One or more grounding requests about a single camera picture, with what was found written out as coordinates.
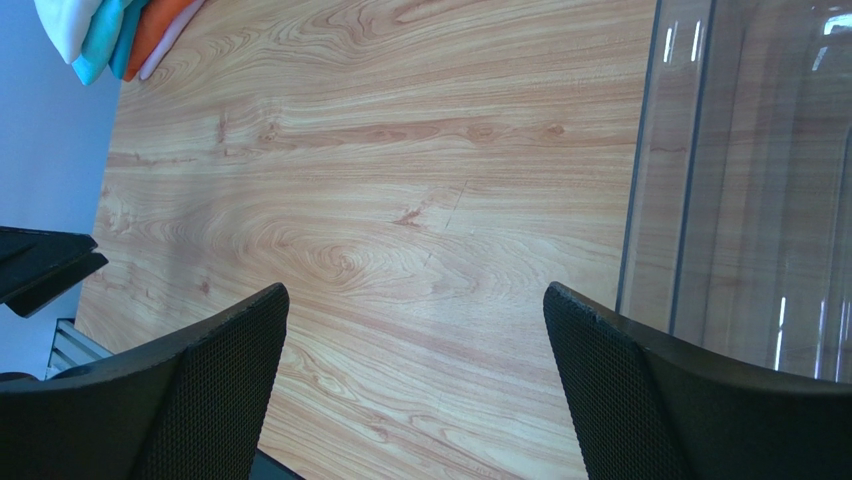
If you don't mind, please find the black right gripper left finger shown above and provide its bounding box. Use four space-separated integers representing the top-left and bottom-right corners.
1 283 290 479

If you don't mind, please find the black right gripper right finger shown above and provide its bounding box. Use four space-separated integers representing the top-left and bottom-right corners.
543 282 851 479

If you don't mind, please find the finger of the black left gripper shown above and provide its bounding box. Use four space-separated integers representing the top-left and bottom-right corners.
1 226 108 318

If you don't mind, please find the white t shirt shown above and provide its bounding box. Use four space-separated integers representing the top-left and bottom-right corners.
34 0 102 64

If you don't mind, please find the clear plastic bin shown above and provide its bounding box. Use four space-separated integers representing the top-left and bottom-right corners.
616 1 851 383

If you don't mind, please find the teal folded t shirt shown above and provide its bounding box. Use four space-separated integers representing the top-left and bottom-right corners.
71 0 148 86

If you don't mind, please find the pink folded t shirt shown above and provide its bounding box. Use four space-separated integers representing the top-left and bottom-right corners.
138 0 205 81

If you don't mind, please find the orange folded t shirt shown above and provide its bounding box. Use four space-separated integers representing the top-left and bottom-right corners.
123 0 193 82

